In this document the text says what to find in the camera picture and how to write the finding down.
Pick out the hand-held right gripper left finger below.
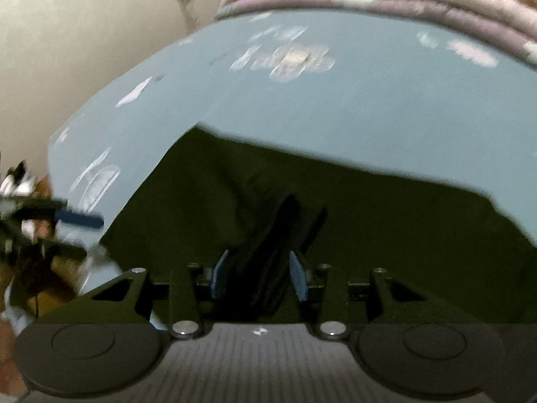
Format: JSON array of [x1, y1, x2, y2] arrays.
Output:
[[42, 249, 230, 339]]

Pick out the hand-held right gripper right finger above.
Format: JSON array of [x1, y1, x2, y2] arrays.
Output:
[[289, 250, 496, 339]]

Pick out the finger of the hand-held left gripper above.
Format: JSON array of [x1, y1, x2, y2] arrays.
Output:
[[25, 238, 100, 262], [17, 198, 106, 230]]

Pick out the black pants with white print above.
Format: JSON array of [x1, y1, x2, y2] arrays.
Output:
[[98, 124, 537, 328]]

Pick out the blue floral bed sheet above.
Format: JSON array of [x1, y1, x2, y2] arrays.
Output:
[[46, 8, 537, 328]]

